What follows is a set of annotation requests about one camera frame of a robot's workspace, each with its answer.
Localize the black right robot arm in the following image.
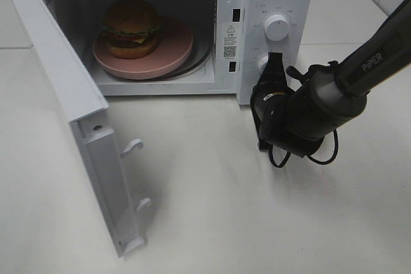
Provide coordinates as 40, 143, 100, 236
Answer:
250, 0, 410, 157

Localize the white microwave oven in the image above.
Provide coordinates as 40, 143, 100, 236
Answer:
44, 0, 310, 105

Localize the toy hamburger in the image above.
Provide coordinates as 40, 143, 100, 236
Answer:
102, 0, 161, 59

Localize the white microwave knob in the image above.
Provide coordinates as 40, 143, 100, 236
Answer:
263, 12, 291, 42
257, 55, 268, 75

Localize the pink round plate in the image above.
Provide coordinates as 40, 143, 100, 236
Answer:
92, 17, 193, 80

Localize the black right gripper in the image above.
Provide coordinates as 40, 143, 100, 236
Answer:
250, 52, 295, 151

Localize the glass microwave turntable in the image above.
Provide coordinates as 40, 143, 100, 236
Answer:
164, 40, 212, 79

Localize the white microwave door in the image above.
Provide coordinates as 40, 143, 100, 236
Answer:
12, 0, 145, 257

